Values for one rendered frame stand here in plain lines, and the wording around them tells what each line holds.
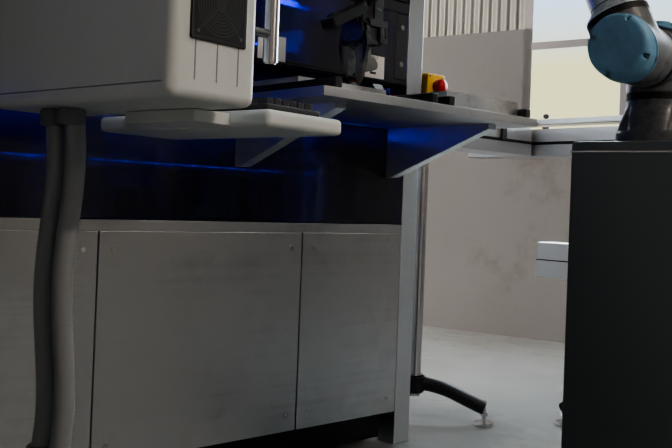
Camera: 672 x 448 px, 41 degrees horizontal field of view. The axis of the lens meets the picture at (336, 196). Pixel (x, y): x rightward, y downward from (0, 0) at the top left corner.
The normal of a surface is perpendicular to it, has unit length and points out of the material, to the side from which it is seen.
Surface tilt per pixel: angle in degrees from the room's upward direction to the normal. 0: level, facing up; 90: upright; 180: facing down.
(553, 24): 90
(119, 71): 90
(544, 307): 90
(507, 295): 90
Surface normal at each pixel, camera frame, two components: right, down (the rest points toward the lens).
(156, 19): -0.62, -0.03
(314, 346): 0.67, 0.02
